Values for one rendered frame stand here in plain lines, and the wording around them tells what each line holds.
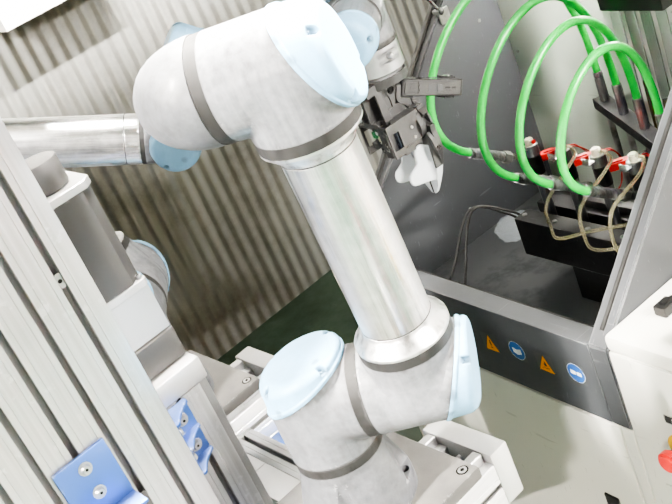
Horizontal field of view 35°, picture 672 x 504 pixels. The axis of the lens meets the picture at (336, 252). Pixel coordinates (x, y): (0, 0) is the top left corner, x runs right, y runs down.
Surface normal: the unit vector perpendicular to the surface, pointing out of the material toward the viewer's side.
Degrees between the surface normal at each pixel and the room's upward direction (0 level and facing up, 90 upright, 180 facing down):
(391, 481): 73
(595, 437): 90
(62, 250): 90
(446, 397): 90
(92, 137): 67
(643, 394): 90
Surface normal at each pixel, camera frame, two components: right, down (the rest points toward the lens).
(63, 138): 0.11, 0.00
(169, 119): -0.45, 0.58
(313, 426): -0.11, 0.50
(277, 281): 0.62, 0.14
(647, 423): -0.75, 0.54
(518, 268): -0.36, -0.82
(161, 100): -0.58, 0.23
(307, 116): 0.20, 0.47
